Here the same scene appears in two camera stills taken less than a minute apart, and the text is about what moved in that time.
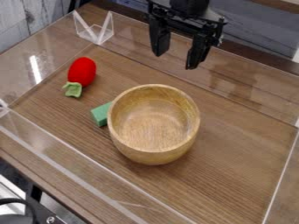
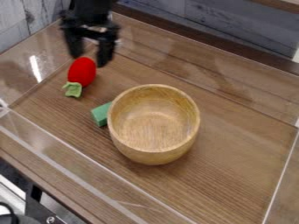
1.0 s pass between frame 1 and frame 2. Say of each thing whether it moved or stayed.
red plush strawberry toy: stayed
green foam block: stayed
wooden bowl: stayed
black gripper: moved
